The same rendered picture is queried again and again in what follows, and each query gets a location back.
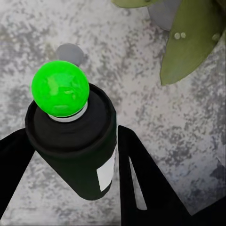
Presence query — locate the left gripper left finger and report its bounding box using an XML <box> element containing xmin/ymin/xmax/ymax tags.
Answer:
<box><xmin>0</xmin><ymin>128</ymin><xmax>35</xmax><ymax>219</ymax></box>

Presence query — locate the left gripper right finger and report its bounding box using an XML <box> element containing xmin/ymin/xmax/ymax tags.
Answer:
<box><xmin>117</xmin><ymin>126</ymin><xmax>197</xmax><ymax>226</ymax></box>

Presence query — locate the insectifuge atomizer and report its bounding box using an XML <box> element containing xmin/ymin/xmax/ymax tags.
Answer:
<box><xmin>25</xmin><ymin>43</ymin><xmax>117</xmax><ymax>201</ymax></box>

